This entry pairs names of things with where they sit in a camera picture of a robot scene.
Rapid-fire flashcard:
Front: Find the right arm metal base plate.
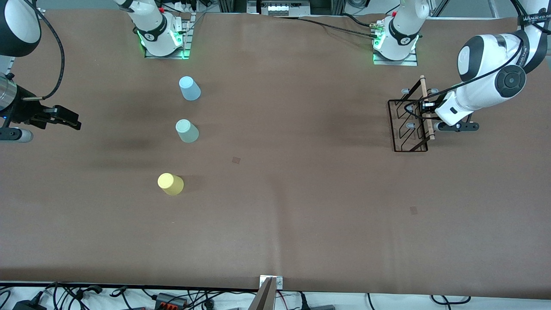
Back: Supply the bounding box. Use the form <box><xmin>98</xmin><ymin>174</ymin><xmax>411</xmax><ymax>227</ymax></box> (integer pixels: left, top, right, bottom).
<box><xmin>144</xmin><ymin>12</ymin><xmax>192</xmax><ymax>60</ymax></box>

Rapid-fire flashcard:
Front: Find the black wire cup holder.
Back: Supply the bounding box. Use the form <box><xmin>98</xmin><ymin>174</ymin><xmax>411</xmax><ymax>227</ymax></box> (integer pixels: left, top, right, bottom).
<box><xmin>387</xmin><ymin>75</ymin><xmax>439</xmax><ymax>153</ymax></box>

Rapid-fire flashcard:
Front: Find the white plug socket strip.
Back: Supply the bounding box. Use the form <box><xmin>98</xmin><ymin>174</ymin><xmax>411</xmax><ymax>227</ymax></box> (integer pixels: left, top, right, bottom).
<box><xmin>170</xmin><ymin>0</ymin><xmax>201</xmax><ymax>12</ymax></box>

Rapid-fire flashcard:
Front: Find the light blue plastic cup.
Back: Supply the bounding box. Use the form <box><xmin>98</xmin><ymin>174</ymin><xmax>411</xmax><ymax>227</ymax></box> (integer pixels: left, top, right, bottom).
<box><xmin>179</xmin><ymin>76</ymin><xmax>202</xmax><ymax>102</ymax></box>

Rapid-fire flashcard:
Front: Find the black orange connector box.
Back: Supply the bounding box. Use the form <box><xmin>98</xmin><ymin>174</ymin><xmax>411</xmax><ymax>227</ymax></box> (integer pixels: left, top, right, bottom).
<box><xmin>154</xmin><ymin>293</ymin><xmax>189</xmax><ymax>309</ymax></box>

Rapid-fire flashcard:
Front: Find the black power adapter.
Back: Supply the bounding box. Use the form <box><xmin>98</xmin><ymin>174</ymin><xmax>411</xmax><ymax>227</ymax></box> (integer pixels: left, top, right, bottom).
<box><xmin>12</xmin><ymin>299</ymin><xmax>47</xmax><ymax>310</ymax></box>

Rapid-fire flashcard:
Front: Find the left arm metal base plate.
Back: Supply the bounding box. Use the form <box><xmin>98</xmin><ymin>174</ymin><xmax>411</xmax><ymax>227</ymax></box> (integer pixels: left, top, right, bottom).
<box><xmin>372</xmin><ymin>47</ymin><xmax>419</xmax><ymax>67</ymax></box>

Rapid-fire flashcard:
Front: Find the grey camera stand pole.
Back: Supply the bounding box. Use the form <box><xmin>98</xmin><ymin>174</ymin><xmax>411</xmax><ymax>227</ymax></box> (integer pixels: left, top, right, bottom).
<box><xmin>248</xmin><ymin>278</ymin><xmax>277</xmax><ymax>310</ymax></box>

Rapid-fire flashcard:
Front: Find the black cable on table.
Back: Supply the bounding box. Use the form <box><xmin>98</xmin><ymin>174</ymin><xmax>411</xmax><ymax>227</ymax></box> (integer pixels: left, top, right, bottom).
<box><xmin>297</xmin><ymin>15</ymin><xmax>381</xmax><ymax>40</ymax></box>

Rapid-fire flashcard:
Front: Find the mint green plastic cup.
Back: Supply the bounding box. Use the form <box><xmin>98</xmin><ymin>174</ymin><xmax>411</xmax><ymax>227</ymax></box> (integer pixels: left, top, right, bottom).
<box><xmin>175</xmin><ymin>119</ymin><xmax>200</xmax><ymax>144</ymax></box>

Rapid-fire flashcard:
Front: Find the yellow plastic cup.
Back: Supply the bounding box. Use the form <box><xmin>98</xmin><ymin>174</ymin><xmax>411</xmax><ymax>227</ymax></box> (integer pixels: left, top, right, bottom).
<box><xmin>157</xmin><ymin>172</ymin><xmax>185</xmax><ymax>197</ymax></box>

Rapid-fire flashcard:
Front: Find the white power strip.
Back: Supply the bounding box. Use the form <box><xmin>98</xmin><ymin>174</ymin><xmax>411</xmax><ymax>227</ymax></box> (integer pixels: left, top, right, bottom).
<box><xmin>258</xmin><ymin>0</ymin><xmax>311</xmax><ymax>17</ymax></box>

